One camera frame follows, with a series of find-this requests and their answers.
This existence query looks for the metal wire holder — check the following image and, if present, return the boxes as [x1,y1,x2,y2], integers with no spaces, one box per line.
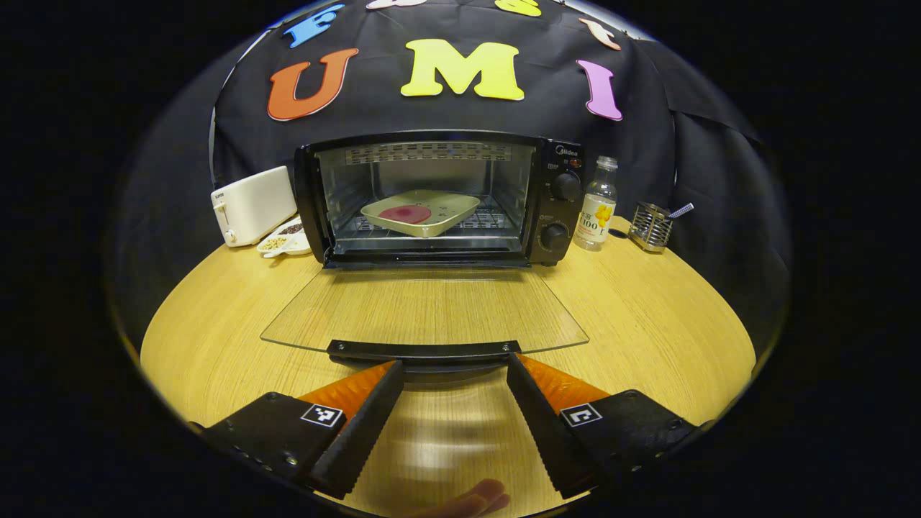
[629,202,674,253]

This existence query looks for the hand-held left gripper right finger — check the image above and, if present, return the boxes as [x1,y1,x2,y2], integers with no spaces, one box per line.
[506,352,700,500]

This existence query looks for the black electric oven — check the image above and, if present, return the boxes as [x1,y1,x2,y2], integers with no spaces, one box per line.
[260,129,589,375]

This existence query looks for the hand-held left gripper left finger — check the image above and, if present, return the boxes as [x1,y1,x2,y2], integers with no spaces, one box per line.
[204,360,405,501]

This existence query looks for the cream square plate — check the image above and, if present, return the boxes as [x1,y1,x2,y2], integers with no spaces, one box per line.
[360,189,481,239]

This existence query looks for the clear glass bottle yellow label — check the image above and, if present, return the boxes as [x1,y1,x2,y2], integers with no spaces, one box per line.
[573,156,619,252]

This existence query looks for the pink meat slice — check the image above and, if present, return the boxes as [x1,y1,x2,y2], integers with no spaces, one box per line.
[379,205,432,224]

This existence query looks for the white divided snack dish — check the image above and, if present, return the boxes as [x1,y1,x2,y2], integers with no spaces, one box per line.
[257,214,312,258]

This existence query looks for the white toaster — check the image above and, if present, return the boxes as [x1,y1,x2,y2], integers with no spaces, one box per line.
[210,165,299,248]

